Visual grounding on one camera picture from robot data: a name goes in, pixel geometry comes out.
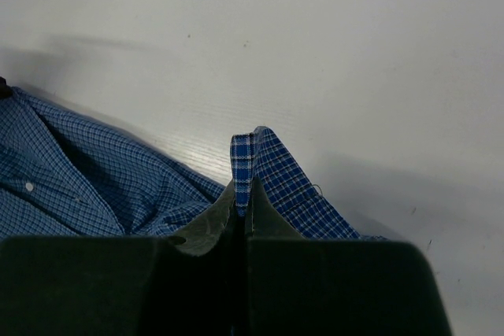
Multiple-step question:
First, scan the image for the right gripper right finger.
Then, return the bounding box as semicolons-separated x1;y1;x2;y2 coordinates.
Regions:
245;179;451;335

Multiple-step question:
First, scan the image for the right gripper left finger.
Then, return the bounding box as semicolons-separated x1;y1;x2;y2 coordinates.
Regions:
1;185;237;335

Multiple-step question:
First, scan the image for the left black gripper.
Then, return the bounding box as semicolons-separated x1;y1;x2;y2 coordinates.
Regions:
0;77;13;97

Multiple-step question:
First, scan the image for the blue checked long sleeve shirt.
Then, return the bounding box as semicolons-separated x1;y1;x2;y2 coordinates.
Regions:
1;87;362;240

